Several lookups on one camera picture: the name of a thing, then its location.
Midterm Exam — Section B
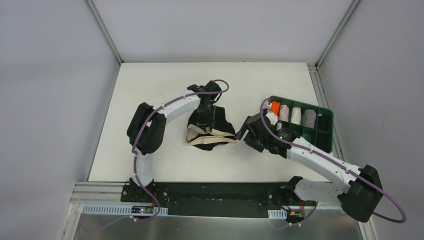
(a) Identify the black underwear beige waistband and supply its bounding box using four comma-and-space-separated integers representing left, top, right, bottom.
184, 106, 237, 151

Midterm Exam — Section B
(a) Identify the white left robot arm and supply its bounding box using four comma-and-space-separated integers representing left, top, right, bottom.
127, 79, 230, 203

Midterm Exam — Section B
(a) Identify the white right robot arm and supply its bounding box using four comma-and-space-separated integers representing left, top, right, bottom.
236, 113, 383, 223

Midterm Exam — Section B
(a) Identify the orange rolled underwear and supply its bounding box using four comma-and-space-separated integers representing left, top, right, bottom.
270, 101, 281, 117

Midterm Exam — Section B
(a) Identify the pink rolled underwear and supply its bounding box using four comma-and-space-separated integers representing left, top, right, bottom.
278, 104, 290, 122

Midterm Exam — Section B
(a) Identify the white rolled underwear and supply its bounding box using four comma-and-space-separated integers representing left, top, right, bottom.
290, 107, 302, 125

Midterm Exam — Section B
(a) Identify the grey striped rolled underwear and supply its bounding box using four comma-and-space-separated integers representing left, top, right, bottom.
303, 109, 317, 129

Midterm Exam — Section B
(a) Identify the black rolled underwear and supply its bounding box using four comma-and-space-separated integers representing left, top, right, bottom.
317, 114, 332, 132

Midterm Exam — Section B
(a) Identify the green compartment tray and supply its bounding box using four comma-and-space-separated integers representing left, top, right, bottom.
269, 95, 334, 154

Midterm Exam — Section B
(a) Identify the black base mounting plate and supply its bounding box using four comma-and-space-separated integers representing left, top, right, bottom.
120, 179, 314, 218

